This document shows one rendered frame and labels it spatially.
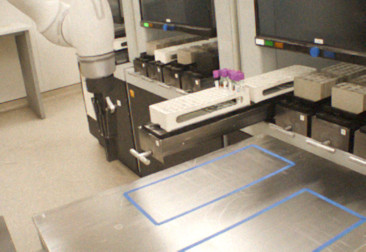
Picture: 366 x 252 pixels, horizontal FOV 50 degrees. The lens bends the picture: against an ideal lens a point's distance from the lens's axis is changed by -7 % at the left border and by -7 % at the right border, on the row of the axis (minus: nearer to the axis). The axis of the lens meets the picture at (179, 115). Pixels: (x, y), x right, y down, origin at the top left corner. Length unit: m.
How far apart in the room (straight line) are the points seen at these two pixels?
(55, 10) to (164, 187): 0.54
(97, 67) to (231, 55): 0.70
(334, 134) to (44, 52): 3.84
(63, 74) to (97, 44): 3.74
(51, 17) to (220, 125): 0.56
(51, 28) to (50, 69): 3.58
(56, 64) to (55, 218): 3.93
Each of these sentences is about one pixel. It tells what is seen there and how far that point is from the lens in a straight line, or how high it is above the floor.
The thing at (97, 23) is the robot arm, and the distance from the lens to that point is 1.00.
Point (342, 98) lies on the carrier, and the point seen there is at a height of 0.85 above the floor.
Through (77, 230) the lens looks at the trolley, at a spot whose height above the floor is 0.82.
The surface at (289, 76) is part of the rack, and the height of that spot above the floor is 0.86.
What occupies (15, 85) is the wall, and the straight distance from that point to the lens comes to 4.64.
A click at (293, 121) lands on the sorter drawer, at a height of 0.77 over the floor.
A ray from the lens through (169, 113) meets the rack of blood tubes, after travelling 1.13.
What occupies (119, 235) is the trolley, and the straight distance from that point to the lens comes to 0.74.
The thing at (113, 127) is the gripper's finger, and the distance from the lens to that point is 1.07.
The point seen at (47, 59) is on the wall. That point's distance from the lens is 4.67.
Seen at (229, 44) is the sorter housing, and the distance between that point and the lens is 1.58.
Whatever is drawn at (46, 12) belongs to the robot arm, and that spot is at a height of 1.17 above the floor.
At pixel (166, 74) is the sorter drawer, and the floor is 0.78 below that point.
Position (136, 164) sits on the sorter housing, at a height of 0.15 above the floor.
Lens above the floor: 1.25
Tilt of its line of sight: 20 degrees down
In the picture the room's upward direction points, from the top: 6 degrees counter-clockwise
